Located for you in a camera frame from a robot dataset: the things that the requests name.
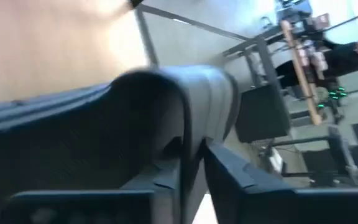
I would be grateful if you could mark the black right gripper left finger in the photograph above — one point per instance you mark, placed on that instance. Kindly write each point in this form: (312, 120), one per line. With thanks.
(89, 208)

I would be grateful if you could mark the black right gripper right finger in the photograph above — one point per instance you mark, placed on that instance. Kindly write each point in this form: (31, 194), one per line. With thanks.
(275, 205)

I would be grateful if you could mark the black rubber slide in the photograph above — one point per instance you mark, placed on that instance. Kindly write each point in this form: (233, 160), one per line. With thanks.
(73, 140)

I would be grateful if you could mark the person's forearm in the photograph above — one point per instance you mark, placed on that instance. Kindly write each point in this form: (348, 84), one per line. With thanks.
(343, 59)

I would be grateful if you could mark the black box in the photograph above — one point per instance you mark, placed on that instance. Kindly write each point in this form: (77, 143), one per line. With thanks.
(263, 115)

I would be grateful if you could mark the wooden background table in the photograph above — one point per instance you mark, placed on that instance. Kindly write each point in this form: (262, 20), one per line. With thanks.
(303, 81)

